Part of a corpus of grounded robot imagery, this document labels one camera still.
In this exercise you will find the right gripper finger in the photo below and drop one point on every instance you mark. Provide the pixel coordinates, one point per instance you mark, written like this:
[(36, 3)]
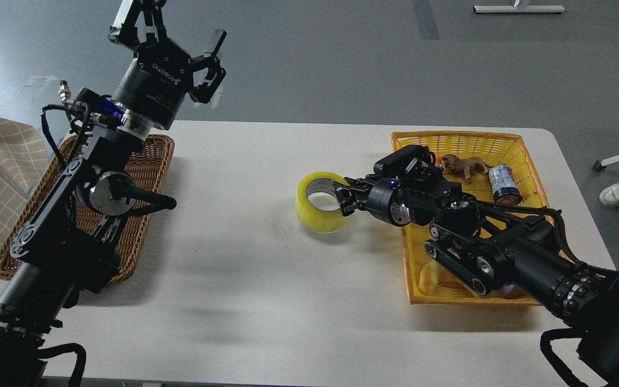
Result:
[(350, 200), (366, 183)]

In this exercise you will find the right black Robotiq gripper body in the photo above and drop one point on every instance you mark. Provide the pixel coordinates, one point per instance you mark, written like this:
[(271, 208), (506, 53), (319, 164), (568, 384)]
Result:
[(386, 202)]

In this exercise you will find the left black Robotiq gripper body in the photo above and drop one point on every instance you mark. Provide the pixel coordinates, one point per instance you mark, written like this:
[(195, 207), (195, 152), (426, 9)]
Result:
[(155, 83)]

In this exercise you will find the yellow tape roll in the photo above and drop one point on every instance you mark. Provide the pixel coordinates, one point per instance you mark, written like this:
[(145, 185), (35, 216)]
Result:
[(319, 185)]

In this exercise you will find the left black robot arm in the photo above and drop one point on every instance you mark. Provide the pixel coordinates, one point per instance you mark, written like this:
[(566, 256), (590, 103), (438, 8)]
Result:
[(70, 244)]

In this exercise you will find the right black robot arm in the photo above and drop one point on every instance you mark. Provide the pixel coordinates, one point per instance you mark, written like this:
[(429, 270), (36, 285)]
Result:
[(487, 246)]

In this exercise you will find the toy croissant bread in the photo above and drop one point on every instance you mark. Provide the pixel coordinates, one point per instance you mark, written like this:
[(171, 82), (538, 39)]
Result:
[(433, 278)]

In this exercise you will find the brown toy animal figure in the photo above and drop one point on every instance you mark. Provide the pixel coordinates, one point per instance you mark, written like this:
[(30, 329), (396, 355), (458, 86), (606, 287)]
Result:
[(465, 167)]

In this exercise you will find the yellow plastic basket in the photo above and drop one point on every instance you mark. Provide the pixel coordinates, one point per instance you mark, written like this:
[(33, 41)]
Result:
[(494, 149)]

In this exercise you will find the small blue white can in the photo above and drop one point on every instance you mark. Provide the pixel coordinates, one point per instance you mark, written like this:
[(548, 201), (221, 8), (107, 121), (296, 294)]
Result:
[(504, 188)]

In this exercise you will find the purple foam cube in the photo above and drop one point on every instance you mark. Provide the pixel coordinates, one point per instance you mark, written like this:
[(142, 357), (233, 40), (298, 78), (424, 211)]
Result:
[(511, 291)]

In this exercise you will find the white metal stand base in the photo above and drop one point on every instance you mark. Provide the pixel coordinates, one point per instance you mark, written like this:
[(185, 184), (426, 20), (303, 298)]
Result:
[(518, 7)]

